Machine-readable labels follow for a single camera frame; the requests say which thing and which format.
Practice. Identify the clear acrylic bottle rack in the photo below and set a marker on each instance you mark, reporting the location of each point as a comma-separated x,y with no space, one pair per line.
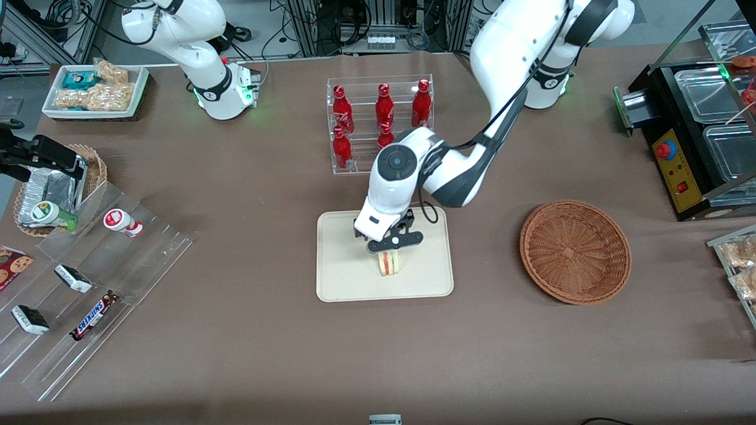
361,118

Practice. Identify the small grey white device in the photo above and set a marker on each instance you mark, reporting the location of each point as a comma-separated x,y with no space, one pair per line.
385,420

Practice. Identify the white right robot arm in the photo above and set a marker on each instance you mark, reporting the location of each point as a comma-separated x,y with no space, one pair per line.
189,41

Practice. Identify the orange food piece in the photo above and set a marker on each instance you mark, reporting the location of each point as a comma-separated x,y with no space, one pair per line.
744,61

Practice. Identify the red cola bottle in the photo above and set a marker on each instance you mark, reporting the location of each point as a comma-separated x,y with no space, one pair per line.
385,109
342,150
385,137
342,112
421,106

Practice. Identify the white power strip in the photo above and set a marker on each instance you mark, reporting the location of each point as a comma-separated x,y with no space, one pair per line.
381,42

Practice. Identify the red white yogurt bottle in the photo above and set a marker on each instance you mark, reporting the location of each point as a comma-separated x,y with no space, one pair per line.
121,221

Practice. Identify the large clear cracker packet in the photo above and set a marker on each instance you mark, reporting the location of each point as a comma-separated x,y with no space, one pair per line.
94,97

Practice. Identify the small wicker basket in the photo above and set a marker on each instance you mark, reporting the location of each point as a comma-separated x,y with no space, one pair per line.
97,168

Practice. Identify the silver foil container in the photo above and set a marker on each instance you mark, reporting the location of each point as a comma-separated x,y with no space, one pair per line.
53,186

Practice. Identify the small clear cracker packet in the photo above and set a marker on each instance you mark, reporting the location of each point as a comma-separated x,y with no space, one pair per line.
112,72

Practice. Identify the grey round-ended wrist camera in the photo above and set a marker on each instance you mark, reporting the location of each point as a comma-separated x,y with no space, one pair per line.
394,243

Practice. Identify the black food warmer machine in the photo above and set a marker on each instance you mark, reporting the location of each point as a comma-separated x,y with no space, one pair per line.
661,88

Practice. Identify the clear acrylic stepped stand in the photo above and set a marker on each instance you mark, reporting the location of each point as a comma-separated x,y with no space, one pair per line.
147,254

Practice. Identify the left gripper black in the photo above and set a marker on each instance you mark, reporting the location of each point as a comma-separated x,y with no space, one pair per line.
406,220

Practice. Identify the steel warmer pan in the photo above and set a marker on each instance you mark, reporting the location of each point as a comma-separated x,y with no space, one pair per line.
732,156
709,94

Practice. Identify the white rectangular snack bin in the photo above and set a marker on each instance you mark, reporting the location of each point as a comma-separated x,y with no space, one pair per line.
139,88

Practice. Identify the metal shelf tray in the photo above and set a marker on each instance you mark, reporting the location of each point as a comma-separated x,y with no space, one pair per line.
723,41

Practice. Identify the beige rectangular serving tray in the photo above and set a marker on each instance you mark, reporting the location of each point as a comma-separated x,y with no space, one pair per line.
342,265

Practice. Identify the black white snack bar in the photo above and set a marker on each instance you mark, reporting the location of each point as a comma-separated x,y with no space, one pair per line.
74,278
31,319

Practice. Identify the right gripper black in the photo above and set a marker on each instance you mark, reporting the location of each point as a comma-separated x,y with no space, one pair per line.
36,151

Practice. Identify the white snack tray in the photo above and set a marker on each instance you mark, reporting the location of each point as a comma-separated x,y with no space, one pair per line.
717,251

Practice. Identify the aluminium equipment rack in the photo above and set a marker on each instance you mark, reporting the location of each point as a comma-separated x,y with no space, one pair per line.
307,23

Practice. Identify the teal snack packet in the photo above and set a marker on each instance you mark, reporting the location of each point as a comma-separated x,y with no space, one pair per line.
80,79

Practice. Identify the triangular sandwich with tomato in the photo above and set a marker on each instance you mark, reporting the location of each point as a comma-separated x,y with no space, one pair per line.
388,264

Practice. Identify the cookie box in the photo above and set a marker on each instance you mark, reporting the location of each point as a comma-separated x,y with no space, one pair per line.
15,265

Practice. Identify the aluminium profile frame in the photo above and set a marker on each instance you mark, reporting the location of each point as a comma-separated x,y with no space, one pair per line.
35,35

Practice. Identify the green white yogurt bottle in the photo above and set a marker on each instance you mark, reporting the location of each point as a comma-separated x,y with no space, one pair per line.
50,213

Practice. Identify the large round brown wicker basket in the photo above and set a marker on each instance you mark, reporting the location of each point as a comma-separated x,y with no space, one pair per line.
576,254

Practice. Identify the clear puffed snack packet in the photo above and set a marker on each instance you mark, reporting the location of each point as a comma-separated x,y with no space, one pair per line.
741,252
745,284

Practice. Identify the snickers chocolate bar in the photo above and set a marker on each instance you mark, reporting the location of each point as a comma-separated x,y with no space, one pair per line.
94,316

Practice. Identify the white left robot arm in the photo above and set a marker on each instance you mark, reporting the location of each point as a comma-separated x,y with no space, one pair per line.
514,53

